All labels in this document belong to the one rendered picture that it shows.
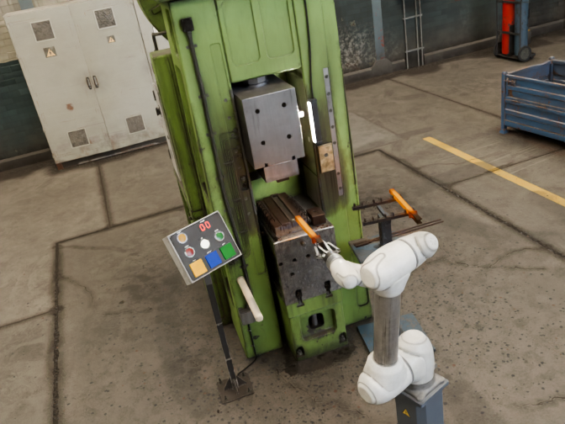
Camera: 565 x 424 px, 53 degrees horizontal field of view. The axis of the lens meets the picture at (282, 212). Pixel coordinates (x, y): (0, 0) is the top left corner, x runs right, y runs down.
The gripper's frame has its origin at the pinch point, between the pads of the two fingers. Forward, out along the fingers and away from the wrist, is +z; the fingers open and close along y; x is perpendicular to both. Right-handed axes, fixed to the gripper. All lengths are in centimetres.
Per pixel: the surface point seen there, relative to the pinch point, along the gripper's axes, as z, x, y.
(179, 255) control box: 22, 4, -70
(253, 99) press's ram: 45, 69, -11
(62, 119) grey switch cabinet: 571, -46, -163
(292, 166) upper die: 44, 26, 4
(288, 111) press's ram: 45, 58, 7
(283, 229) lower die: 43.8, -11.1, -7.1
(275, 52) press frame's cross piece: 60, 87, 9
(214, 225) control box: 36, 8, -47
